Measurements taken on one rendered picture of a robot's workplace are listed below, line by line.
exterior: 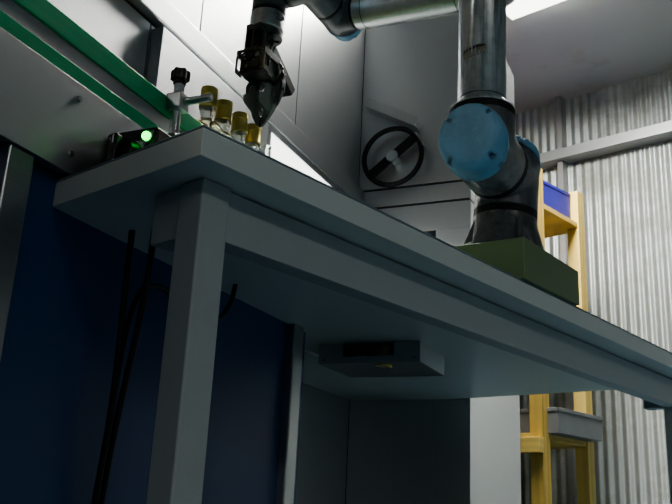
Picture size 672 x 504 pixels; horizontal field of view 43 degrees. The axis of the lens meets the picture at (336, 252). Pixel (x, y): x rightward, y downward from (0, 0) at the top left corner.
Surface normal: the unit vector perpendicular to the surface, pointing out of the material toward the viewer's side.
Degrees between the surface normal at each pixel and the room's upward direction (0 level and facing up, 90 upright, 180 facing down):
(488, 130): 96
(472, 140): 96
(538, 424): 90
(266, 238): 90
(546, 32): 180
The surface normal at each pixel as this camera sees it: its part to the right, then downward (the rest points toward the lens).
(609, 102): -0.64, -0.26
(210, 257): 0.76, -0.16
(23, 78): 0.92, -0.07
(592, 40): -0.05, 0.95
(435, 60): -0.40, -0.29
